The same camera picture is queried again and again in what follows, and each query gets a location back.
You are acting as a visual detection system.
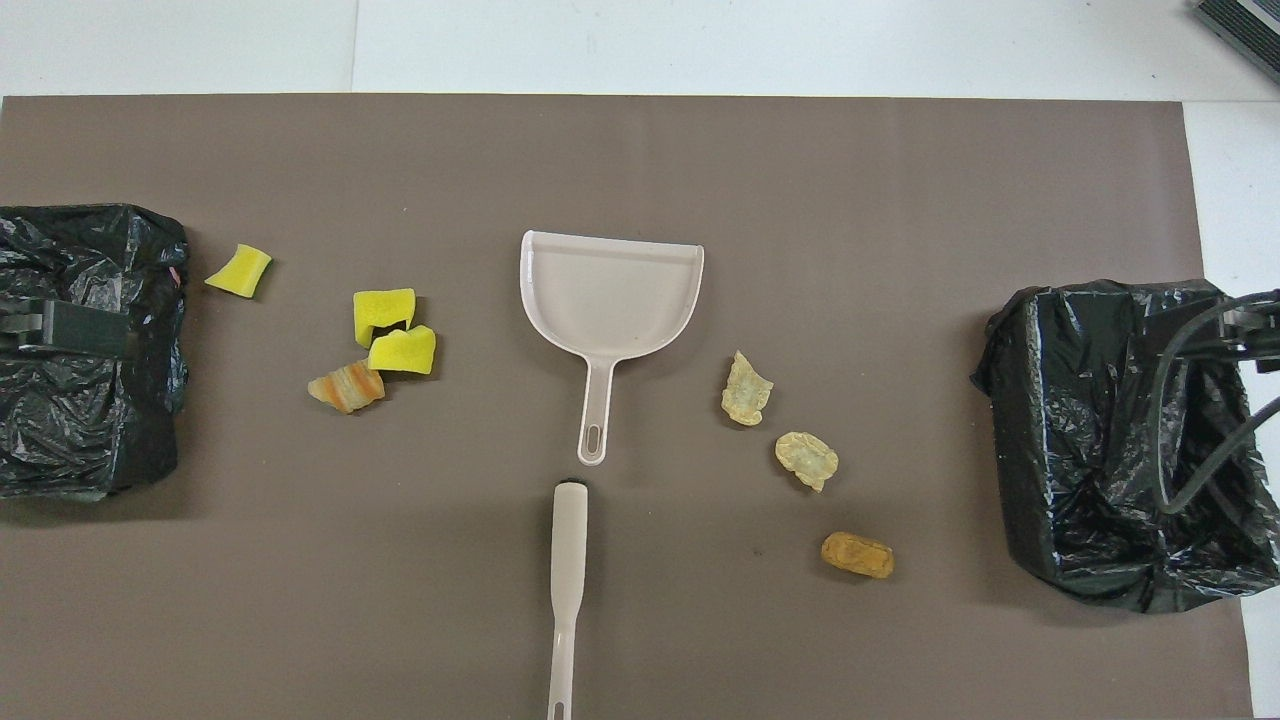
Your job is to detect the yellow green sponge piece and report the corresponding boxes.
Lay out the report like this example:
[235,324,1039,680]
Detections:
[366,325,438,377]
[352,288,417,349]
[204,243,273,299]

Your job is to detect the striped orange bread toy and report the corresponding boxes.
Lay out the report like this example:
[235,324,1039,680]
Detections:
[307,359,386,415]

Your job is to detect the orange brown scrap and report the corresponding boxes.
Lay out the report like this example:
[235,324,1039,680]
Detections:
[821,531,896,580]

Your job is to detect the beige plastic dustpan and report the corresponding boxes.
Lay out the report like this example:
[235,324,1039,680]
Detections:
[519,230,705,468]

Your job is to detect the beige hand brush black bristles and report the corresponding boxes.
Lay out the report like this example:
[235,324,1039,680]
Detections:
[546,480,591,720]

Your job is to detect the grey ribbed device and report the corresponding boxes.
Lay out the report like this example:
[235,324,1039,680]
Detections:
[1190,0,1280,86]

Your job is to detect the pale yellow scrap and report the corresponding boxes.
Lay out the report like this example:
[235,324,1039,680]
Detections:
[721,350,775,427]
[775,431,840,493]

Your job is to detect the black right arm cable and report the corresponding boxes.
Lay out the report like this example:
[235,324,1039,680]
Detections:
[1146,295,1280,517]

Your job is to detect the brown table mat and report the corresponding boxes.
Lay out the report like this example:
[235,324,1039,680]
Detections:
[0,95,1256,720]

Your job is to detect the bin with black plastic liner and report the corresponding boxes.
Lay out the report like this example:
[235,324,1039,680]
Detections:
[970,279,1280,614]
[0,204,191,501]

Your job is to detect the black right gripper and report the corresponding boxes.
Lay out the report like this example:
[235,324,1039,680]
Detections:
[1222,290,1280,373]

